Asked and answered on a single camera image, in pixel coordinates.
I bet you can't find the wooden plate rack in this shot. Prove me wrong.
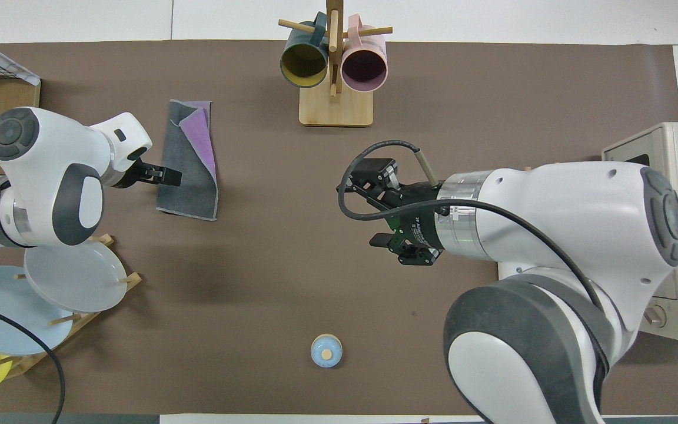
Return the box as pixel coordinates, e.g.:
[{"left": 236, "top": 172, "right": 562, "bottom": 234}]
[{"left": 0, "top": 234, "right": 142, "bottom": 377}]

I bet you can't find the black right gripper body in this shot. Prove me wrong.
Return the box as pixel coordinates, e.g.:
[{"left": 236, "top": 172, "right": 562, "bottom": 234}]
[{"left": 386, "top": 181, "right": 441, "bottom": 254}]

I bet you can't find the dark green mug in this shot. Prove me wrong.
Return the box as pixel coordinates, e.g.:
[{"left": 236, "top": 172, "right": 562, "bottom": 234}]
[{"left": 280, "top": 13, "right": 330, "bottom": 89}]

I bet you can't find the wooden shelf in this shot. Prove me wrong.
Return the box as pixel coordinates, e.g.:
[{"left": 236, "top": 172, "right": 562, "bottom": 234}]
[{"left": 0, "top": 46, "right": 41, "bottom": 177}]

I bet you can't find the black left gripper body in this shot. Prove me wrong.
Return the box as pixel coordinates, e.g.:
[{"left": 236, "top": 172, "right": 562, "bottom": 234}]
[{"left": 117, "top": 158, "right": 166, "bottom": 188}]

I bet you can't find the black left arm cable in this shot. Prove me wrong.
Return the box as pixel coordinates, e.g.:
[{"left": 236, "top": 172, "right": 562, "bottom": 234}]
[{"left": 0, "top": 299, "right": 67, "bottom": 424}]

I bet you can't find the light blue plate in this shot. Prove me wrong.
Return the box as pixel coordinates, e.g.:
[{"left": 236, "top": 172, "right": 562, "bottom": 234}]
[{"left": 0, "top": 266, "right": 74, "bottom": 356}]

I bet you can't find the purple and gray towel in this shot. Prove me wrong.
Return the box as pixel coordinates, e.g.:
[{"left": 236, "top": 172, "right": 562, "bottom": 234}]
[{"left": 157, "top": 99, "right": 220, "bottom": 221}]

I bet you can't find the wooden bar towel rack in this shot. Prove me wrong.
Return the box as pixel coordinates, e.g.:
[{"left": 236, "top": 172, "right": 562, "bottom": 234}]
[{"left": 497, "top": 167, "right": 551, "bottom": 282}]

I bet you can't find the gray plate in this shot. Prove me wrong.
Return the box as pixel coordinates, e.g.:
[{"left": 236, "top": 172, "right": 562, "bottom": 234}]
[{"left": 24, "top": 238, "right": 128, "bottom": 313}]

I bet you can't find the brown table mat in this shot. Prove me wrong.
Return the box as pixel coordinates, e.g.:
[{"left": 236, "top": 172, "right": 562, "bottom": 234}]
[{"left": 0, "top": 40, "right": 678, "bottom": 416}]

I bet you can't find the pink mug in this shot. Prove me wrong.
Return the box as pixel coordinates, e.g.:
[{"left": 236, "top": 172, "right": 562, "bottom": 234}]
[{"left": 341, "top": 15, "right": 388, "bottom": 93}]

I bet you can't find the blue lidded jar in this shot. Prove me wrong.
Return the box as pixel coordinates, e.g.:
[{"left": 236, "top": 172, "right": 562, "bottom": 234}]
[{"left": 310, "top": 333, "right": 343, "bottom": 369}]

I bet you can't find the wooden mug tree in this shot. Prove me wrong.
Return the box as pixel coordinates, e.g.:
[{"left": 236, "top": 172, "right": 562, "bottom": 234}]
[{"left": 278, "top": 0, "right": 393, "bottom": 127}]

